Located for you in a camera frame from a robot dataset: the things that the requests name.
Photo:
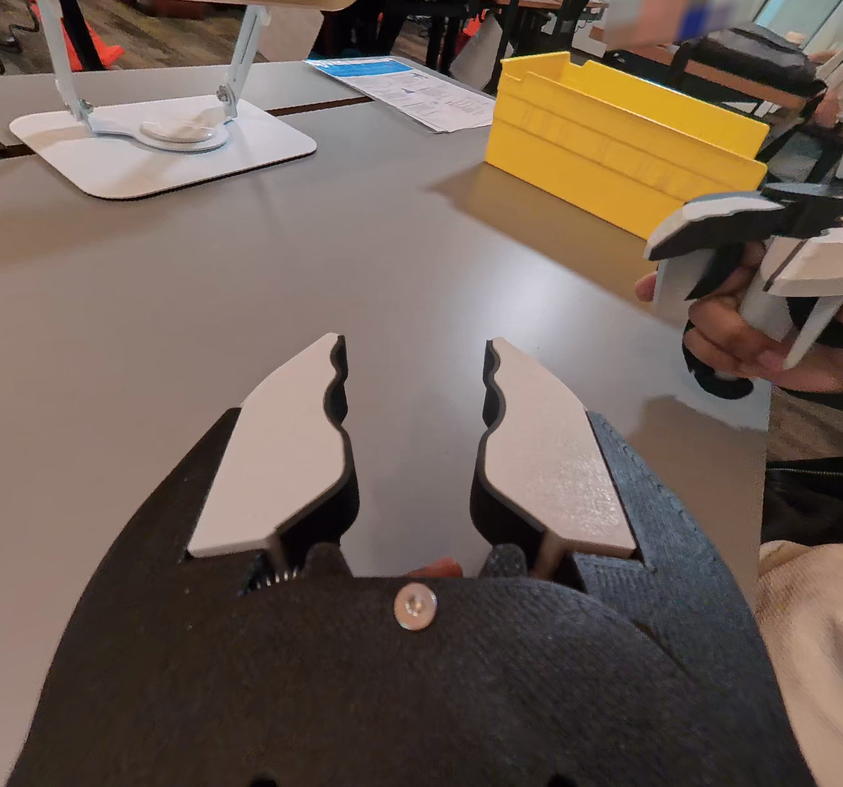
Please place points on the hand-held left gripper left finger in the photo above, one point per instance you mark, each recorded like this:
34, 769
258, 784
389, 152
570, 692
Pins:
276, 457

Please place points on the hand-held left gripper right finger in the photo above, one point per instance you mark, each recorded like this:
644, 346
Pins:
553, 471

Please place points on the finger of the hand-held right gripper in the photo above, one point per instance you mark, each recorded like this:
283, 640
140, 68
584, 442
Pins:
813, 266
718, 207

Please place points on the yellow plastic bin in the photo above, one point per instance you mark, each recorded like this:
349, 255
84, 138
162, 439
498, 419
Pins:
625, 141

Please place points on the grey desk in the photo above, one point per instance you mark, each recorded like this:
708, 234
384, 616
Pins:
395, 240

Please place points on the person's right hand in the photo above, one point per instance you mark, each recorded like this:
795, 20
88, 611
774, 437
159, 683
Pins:
731, 339

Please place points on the black backpack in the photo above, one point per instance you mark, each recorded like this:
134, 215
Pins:
751, 59

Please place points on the dark green zip jacket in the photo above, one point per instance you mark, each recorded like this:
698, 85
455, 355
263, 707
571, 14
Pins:
803, 504

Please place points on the white tilting stand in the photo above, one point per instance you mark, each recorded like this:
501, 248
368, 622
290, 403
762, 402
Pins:
197, 161

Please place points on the cream white shirt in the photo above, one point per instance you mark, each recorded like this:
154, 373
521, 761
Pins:
810, 668

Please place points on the printed paper sheet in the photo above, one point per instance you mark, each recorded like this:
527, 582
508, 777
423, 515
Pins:
408, 92

